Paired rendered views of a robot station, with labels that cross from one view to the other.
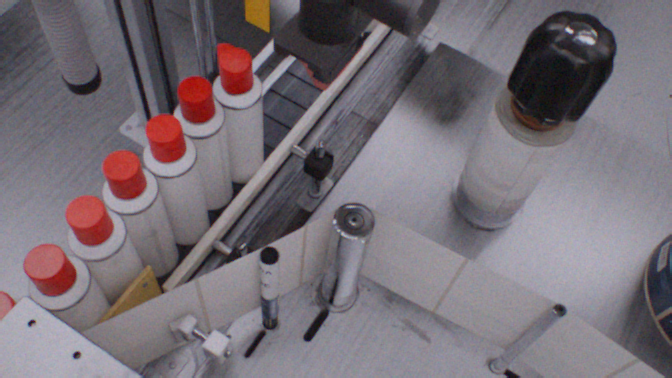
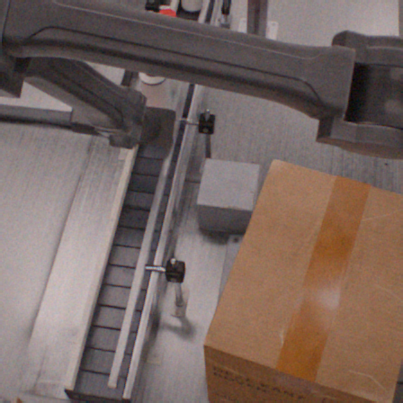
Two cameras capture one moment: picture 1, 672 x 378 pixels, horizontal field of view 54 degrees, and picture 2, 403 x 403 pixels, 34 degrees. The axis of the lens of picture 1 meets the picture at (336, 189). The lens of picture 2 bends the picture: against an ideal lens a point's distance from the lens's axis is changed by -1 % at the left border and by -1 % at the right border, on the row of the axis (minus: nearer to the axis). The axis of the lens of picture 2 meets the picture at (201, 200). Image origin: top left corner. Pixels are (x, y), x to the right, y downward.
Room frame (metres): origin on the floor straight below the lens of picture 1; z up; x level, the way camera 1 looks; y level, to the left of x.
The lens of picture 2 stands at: (1.56, -0.11, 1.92)
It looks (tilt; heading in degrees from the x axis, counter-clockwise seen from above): 58 degrees down; 169
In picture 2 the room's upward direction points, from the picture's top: 4 degrees counter-clockwise
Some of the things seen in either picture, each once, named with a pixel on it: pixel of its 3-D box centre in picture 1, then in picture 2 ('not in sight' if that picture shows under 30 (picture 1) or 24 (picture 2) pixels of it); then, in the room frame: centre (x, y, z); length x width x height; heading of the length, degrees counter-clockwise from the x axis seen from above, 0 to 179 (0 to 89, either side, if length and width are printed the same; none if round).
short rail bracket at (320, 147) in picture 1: (318, 169); (153, 13); (0.43, 0.03, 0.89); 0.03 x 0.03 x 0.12; 66
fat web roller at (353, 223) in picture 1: (344, 261); not in sight; (0.28, -0.02, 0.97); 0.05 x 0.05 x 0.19
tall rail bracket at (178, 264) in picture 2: not in sight; (164, 281); (1.08, -0.09, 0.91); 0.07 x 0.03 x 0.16; 66
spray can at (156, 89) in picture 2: not in sight; (156, 94); (0.75, -0.02, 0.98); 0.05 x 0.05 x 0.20
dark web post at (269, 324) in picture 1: (269, 292); not in sight; (0.23, 0.05, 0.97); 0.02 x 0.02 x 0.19
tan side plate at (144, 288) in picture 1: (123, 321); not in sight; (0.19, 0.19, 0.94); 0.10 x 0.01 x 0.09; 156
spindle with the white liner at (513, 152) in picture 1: (525, 130); not in sight; (0.44, -0.19, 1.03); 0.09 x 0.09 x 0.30
